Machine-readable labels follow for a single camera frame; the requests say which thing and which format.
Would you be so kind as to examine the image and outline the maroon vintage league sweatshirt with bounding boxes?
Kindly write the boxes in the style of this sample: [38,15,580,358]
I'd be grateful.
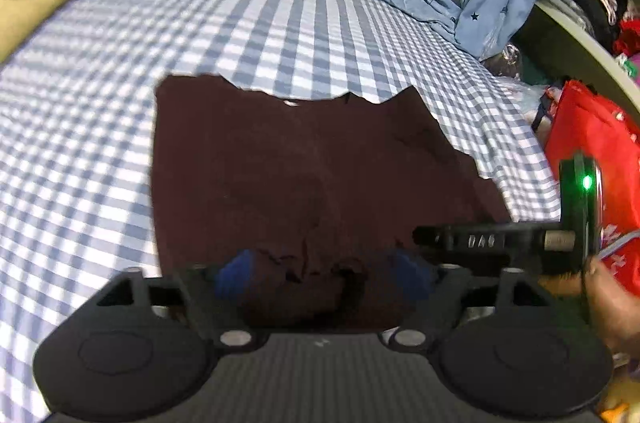
[151,76,511,331]

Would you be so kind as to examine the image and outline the pile of clothes on shelf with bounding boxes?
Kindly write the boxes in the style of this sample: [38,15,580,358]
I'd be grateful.
[544,0,639,83]

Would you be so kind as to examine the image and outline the person's right hand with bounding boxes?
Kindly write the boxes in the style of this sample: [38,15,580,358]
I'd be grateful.
[538,257,640,359]

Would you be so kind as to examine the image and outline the red fabric bag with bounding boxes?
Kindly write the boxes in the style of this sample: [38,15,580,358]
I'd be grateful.
[544,80,640,295]

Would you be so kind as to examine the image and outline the clear plastic bag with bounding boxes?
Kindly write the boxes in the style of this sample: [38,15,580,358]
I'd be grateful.
[483,43,524,80]

